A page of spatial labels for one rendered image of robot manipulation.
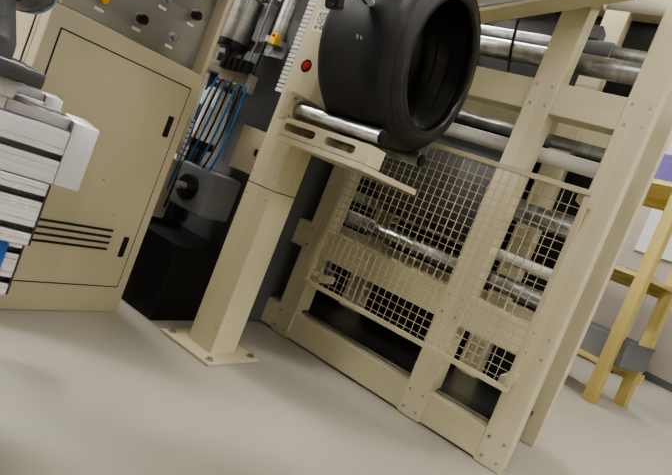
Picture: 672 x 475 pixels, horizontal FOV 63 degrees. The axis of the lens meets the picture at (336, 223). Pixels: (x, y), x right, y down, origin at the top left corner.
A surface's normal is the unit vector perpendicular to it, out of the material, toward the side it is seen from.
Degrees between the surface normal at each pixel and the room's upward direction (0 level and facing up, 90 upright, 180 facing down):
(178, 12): 90
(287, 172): 90
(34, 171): 90
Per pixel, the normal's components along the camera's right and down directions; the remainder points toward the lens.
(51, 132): 0.51, 0.26
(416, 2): 0.24, -0.11
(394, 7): -0.23, -0.21
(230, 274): -0.53, -0.15
